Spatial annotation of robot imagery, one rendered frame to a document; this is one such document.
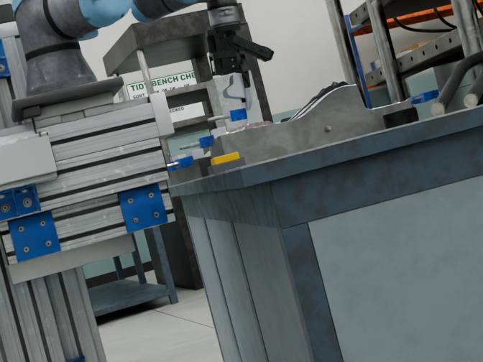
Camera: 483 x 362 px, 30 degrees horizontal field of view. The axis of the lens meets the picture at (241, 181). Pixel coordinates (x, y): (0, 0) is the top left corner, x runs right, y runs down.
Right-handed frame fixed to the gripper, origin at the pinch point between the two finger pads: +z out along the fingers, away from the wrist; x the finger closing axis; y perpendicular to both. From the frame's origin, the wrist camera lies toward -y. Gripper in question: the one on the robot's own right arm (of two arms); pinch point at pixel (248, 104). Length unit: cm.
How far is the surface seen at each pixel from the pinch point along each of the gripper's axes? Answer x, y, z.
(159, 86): -749, -43, -34
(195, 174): -31.5, 12.8, 16.9
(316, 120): 0.6, -16.3, 6.9
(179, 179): -44, 17, 18
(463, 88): -53, -80, 7
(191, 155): -33.1, 12.8, 11.4
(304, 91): -777, -206, -1
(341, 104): 0.3, -23.5, 4.1
